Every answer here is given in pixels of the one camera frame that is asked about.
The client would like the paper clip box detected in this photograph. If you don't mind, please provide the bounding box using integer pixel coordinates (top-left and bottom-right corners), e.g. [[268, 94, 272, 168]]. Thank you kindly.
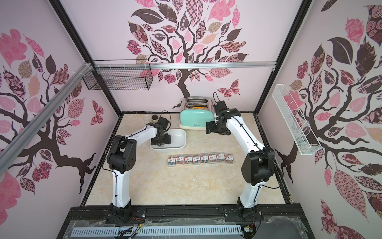
[[200, 153, 210, 164], [209, 153, 217, 164], [167, 155, 176, 167], [216, 152, 225, 163], [184, 155, 193, 165], [192, 154, 201, 165], [176, 155, 185, 165], [224, 153, 234, 164]]

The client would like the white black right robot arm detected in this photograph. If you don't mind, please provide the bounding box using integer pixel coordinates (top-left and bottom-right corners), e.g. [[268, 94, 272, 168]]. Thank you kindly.
[[206, 101, 275, 220]]

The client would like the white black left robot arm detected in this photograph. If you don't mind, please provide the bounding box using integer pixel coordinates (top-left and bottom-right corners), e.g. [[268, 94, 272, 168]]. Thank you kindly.
[[107, 117, 171, 223]]

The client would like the white plastic storage box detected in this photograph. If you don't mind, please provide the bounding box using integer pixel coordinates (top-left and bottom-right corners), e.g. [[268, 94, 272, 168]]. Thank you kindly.
[[150, 129, 187, 153]]

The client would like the black-lidded spice jar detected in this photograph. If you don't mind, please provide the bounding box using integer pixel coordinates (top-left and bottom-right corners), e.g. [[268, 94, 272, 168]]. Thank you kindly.
[[152, 115, 159, 123]]

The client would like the mint green toaster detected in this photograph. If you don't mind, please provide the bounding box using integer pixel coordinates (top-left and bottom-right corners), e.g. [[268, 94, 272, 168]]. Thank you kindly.
[[179, 97, 215, 130]]

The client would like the white wire wall basket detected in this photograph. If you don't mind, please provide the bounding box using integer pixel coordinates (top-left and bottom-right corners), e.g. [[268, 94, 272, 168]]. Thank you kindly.
[[272, 84, 322, 156]]

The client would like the black wire wall basket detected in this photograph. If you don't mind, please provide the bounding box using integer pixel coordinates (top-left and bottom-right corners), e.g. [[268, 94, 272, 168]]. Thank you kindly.
[[82, 59, 154, 91]]

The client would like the white slotted cable duct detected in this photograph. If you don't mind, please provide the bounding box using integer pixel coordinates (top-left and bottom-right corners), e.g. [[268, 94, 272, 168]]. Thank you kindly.
[[68, 225, 243, 239]]

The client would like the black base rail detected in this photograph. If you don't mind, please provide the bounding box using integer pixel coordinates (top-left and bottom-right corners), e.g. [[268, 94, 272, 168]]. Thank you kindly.
[[58, 204, 314, 239]]

